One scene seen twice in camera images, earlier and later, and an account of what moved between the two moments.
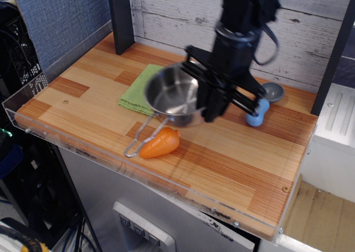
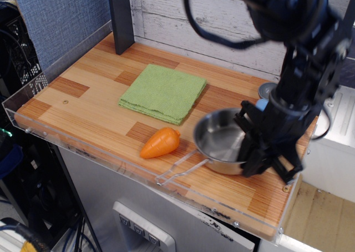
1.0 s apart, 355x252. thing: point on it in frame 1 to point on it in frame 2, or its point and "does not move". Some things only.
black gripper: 228,65 to 279,127
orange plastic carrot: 163,141 does not move
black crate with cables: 21,74 does not move
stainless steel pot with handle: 171,94 to 218,139
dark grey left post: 121,17 does not move
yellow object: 24,248 to 28,247
